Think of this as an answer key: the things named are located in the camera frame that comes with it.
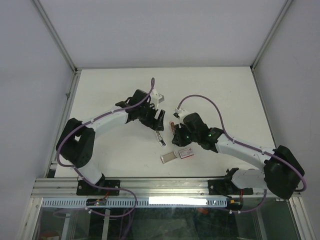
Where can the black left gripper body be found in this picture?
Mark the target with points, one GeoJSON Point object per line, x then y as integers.
{"type": "Point", "coordinates": [148, 112]}

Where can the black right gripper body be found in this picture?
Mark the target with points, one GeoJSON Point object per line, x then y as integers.
{"type": "Point", "coordinates": [187, 137]}

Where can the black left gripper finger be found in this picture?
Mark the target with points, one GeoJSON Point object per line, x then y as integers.
{"type": "Point", "coordinates": [153, 124]}
{"type": "Point", "coordinates": [160, 118]}

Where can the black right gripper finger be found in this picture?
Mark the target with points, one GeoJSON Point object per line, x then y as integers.
{"type": "Point", "coordinates": [177, 140]}
{"type": "Point", "coordinates": [179, 131]}

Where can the white stapler magazine part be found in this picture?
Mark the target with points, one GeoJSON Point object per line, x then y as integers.
{"type": "Point", "coordinates": [160, 139]}

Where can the red white staple box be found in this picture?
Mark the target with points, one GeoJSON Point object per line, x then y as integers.
{"type": "Point", "coordinates": [186, 153]}

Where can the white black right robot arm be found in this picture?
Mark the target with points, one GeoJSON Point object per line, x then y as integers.
{"type": "Point", "coordinates": [275, 169]}

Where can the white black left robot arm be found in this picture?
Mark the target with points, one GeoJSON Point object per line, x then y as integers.
{"type": "Point", "coordinates": [76, 143]}

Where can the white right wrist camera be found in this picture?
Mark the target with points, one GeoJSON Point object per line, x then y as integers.
{"type": "Point", "coordinates": [180, 114]}

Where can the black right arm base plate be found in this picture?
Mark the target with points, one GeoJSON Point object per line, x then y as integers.
{"type": "Point", "coordinates": [226, 188]}

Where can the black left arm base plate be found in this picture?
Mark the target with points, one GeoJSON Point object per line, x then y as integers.
{"type": "Point", "coordinates": [85, 189]}

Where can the aluminium mounting rail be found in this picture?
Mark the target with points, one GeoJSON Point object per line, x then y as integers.
{"type": "Point", "coordinates": [142, 187]}

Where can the white slotted cable duct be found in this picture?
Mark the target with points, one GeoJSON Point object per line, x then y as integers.
{"type": "Point", "coordinates": [149, 202]}

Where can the left aluminium frame post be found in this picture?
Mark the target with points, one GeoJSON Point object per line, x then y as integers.
{"type": "Point", "coordinates": [54, 34]}

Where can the aluminium frame post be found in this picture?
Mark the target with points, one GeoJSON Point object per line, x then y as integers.
{"type": "Point", "coordinates": [271, 33]}
{"type": "Point", "coordinates": [54, 34]}

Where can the right aluminium frame post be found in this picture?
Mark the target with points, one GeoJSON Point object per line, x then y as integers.
{"type": "Point", "coordinates": [271, 33]}

